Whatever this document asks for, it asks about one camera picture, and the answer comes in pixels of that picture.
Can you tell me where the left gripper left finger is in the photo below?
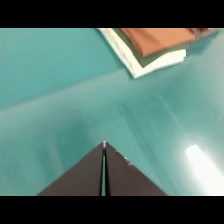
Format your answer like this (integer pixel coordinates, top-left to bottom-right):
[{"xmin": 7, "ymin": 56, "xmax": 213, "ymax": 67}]
[{"xmin": 37, "ymin": 142, "xmax": 105, "ymax": 197}]

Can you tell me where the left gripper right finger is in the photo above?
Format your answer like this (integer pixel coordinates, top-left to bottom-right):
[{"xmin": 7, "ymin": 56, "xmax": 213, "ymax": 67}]
[{"xmin": 104, "ymin": 141, "xmax": 167, "ymax": 197}]

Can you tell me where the white garment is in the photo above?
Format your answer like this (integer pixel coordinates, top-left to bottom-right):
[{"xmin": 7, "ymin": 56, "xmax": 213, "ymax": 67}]
[{"xmin": 97, "ymin": 27, "xmax": 188, "ymax": 80}]

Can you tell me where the green garment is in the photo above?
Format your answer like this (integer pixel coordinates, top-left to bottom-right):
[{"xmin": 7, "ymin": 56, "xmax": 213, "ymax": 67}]
[{"xmin": 112, "ymin": 27, "xmax": 169, "ymax": 69}]

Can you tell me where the orange garment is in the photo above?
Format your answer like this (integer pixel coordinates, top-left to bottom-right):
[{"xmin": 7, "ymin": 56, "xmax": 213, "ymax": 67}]
[{"xmin": 120, "ymin": 27, "xmax": 198, "ymax": 59}]

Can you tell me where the dark red garment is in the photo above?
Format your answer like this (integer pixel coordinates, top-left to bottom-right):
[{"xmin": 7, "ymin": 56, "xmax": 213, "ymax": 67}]
[{"xmin": 189, "ymin": 27, "xmax": 222, "ymax": 37}]

